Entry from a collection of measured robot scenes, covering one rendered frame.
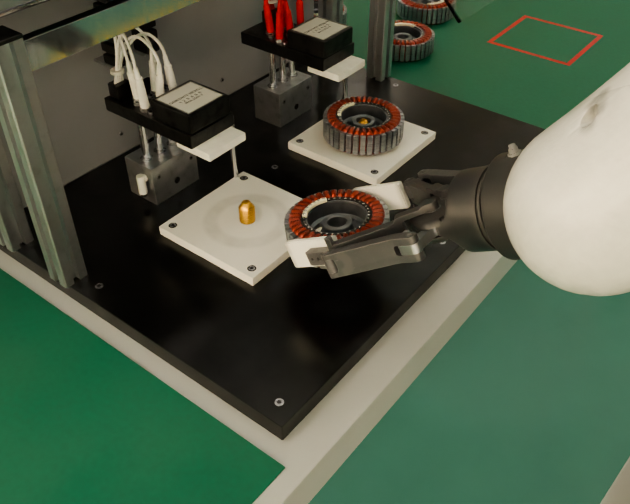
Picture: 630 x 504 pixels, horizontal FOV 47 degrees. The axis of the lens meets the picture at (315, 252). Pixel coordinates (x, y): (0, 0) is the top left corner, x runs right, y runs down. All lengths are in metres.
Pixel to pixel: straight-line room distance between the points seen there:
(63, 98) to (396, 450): 1.01
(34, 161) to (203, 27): 0.43
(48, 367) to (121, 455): 0.14
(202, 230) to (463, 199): 0.36
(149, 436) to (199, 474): 0.07
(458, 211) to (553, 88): 0.69
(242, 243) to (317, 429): 0.25
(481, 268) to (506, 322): 1.02
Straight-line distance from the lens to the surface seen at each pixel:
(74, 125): 0.98
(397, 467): 1.58
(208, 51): 1.11
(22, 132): 0.73
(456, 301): 0.83
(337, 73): 0.98
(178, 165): 0.93
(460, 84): 1.26
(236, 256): 0.82
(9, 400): 0.77
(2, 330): 0.85
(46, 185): 0.78
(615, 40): 1.50
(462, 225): 0.62
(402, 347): 0.77
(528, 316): 1.92
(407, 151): 1.00
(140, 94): 0.86
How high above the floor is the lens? 1.31
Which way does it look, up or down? 40 degrees down
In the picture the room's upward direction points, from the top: straight up
